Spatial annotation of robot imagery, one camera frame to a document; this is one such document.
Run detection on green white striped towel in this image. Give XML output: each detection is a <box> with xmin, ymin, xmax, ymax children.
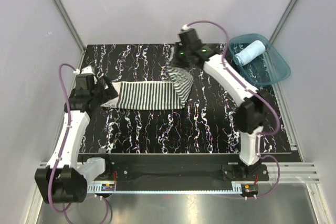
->
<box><xmin>101</xmin><ymin>67</ymin><xmax>194</xmax><ymax>111</ymax></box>

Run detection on light blue towel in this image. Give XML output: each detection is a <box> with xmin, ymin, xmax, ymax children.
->
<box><xmin>234</xmin><ymin>40</ymin><xmax>266</xmax><ymax>66</ymax></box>

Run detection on teal transparent plastic bin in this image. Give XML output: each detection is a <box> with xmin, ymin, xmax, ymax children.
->
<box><xmin>226</xmin><ymin>34</ymin><xmax>291</xmax><ymax>87</ymax></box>

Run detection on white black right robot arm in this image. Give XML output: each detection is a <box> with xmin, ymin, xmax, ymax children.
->
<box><xmin>170</xmin><ymin>25</ymin><xmax>266</xmax><ymax>180</ymax></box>

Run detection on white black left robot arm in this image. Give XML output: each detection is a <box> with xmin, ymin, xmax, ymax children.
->
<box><xmin>35</xmin><ymin>73</ymin><xmax>118</xmax><ymax>204</ymax></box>

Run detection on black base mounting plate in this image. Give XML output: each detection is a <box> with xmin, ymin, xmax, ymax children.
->
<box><xmin>88</xmin><ymin>158</ymin><xmax>269</xmax><ymax>194</ymax></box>

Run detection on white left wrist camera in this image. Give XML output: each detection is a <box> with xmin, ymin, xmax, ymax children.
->
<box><xmin>73</xmin><ymin>66</ymin><xmax>95</xmax><ymax>75</ymax></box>

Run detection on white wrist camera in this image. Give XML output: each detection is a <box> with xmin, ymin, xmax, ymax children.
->
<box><xmin>181</xmin><ymin>24</ymin><xmax>189</xmax><ymax>31</ymax></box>
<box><xmin>73</xmin><ymin>66</ymin><xmax>95</xmax><ymax>75</ymax></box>

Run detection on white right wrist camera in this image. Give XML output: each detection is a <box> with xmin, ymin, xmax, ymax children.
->
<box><xmin>181</xmin><ymin>24</ymin><xmax>189</xmax><ymax>31</ymax></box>

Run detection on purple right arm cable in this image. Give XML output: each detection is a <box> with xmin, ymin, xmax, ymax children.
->
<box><xmin>187</xmin><ymin>20</ymin><xmax>281</xmax><ymax>200</ymax></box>

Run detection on white slotted cable duct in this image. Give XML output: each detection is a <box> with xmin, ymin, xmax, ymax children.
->
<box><xmin>87</xmin><ymin>183</ymin><xmax>242</xmax><ymax>195</ymax></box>

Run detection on aluminium front rail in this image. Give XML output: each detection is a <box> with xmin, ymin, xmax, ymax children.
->
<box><xmin>35</xmin><ymin>159</ymin><xmax>317</xmax><ymax>183</ymax></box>

